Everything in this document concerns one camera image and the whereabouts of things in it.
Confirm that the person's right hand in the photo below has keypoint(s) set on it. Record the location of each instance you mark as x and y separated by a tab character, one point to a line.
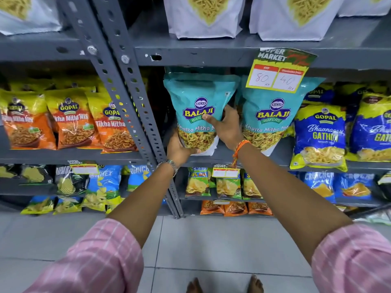
229	129

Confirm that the person's right forearm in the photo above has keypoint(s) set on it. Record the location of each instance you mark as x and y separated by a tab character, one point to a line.
290	198

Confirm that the blue and yellow snack packet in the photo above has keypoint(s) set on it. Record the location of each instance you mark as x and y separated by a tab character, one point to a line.
319	93
351	97
320	134
372	131

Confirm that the person's left foot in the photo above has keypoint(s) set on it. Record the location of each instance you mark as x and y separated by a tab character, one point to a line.
194	286

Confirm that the teal snack packet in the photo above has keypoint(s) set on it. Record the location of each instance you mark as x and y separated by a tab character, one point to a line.
195	94
268	118

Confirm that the orange and yellow snack packet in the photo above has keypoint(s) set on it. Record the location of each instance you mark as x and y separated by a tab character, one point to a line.
24	125
113	131
73	125

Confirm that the person's right thumb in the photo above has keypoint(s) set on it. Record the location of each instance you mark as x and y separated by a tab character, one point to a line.
212	118

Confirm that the person's right foot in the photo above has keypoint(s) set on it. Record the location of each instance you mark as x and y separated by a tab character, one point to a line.
255	285

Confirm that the light blue chips packet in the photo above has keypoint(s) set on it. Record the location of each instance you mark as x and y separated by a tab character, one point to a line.
105	183
137	176

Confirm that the person's left forearm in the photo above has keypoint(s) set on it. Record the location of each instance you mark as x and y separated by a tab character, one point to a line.
143	204

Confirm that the white snack bag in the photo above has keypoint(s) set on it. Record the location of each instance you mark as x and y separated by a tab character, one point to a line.
268	21
39	15
360	6
183	21

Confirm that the orange wrist thread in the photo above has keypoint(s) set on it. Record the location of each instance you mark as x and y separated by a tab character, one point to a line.
239	147

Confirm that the yellow-green chips packet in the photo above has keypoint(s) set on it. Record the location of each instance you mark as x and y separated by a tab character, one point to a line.
67	205
38	205

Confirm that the green chips packet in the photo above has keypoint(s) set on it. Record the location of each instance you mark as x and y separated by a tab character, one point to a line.
198	184
252	187
229	189

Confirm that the small orange snack packet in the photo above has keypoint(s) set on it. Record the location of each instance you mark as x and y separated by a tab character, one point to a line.
211	208
235	209
259	208

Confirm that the small shelf price tag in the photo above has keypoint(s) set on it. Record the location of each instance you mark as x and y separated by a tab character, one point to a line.
84	169
226	172

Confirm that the person's left hand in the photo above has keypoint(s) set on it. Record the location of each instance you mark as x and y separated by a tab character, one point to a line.
177	152

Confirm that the person's foot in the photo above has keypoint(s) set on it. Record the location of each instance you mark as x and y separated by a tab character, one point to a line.
255	285
194	286

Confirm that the grey metal shelf board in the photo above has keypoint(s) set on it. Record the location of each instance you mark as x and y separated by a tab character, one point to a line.
36	47
67	156
18	189
284	201
226	155
213	53

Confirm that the pink checked sleeve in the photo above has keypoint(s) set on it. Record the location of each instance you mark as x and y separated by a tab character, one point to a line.
354	262
91	259

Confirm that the blue cracker packet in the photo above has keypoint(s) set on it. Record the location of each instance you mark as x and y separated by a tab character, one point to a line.
354	186
319	187

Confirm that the person's left thumb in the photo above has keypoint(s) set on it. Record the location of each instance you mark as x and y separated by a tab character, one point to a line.
191	152

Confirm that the black chips packet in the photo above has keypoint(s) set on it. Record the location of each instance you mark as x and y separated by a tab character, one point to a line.
36	173
68	183
8	171

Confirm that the grey perforated rack upright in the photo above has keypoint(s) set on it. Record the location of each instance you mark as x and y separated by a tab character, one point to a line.
91	64
128	64

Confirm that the large yellow-edged price tag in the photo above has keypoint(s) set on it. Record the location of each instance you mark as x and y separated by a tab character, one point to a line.
275	76

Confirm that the pink checked right sleeve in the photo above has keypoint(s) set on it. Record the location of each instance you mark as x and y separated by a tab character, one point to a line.
354	262

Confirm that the dim row of yellow packets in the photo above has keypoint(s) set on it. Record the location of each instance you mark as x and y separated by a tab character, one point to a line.
61	82

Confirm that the pink checked left sleeve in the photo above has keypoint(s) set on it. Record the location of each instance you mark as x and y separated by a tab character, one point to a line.
91	259

